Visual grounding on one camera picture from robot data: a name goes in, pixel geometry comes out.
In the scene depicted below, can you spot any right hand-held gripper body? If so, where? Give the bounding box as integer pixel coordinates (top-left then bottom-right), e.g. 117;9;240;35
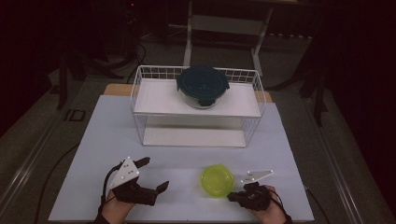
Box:
228;169;275;212

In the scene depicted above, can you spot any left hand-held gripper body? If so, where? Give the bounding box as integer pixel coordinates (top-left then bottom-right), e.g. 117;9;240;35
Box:
108;156;159;207

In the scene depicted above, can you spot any white wire shelf rack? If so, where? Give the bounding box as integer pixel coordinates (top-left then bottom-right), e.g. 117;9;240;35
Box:
130;63;267;149

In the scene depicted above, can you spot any glass container with blue lid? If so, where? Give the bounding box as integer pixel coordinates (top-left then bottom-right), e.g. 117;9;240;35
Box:
176;64;231;110

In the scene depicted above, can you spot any person's right hand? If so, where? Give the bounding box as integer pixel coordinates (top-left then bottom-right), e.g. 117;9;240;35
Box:
247;184;288;224

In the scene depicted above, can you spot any person's left hand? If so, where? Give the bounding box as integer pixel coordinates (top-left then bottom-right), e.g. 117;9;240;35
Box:
101;189;137;224

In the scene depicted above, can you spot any black metal stand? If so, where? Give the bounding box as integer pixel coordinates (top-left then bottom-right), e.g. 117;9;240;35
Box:
298;59;330;127
56;50;80;110

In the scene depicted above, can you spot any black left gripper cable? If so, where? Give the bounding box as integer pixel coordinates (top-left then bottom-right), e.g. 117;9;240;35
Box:
100;161;126;207

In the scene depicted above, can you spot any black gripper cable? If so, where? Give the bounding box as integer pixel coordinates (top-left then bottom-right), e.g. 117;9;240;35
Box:
100;161;126;207
269;189;287;217

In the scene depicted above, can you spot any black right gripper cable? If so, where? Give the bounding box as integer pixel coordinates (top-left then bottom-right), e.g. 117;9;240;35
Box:
269;189;287;217

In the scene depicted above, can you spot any black floor cable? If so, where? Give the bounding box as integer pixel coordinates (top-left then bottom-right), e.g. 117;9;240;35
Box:
33;142;82;224

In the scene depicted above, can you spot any bundle of black cables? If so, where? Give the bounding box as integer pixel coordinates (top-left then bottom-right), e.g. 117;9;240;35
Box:
101;3;148;84

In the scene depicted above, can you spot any white metal table frame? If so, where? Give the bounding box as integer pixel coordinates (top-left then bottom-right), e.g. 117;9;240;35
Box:
182;0;276;77

